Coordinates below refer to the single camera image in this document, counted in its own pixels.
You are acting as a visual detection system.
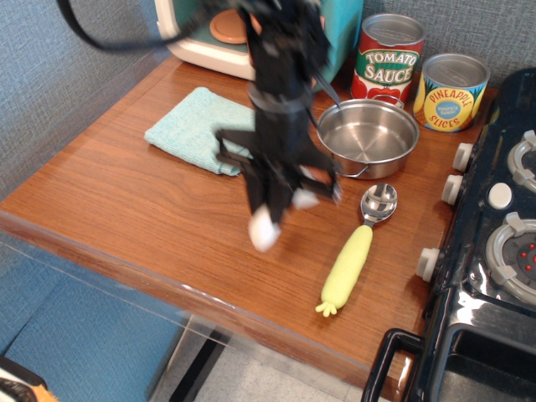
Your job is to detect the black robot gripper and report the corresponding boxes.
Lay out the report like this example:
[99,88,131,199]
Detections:
[215,84,341,224]

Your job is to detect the white plush mushroom toy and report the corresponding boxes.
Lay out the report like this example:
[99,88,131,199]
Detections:
[248,175,319,252]

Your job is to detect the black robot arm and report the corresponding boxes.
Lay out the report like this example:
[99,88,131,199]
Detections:
[215,1,340,229]

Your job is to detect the light teal folded cloth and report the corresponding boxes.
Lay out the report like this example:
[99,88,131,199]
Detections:
[144,87,255,177]

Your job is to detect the small stainless steel pot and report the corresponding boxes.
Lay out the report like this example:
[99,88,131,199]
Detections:
[317,99,420,180]

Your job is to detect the teal toy microwave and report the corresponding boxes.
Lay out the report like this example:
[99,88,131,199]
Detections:
[155,1,363,97]

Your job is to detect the tomato sauce can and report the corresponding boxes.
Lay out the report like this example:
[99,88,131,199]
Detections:
[351,13,425,106]

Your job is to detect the pineapple slices can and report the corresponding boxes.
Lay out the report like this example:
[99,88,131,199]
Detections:
[413,53,490,133]

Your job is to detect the black toy stove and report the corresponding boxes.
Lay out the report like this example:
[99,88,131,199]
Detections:
[362,68,535,401]

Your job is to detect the orange and black corner object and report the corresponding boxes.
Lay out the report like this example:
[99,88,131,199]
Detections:
[1,356,58,402]

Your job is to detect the spoon with yellow handle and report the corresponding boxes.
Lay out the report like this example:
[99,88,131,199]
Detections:
[315,183,398,317]

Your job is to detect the black braided cable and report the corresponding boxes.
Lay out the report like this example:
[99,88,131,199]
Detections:
[56,0,214,54]

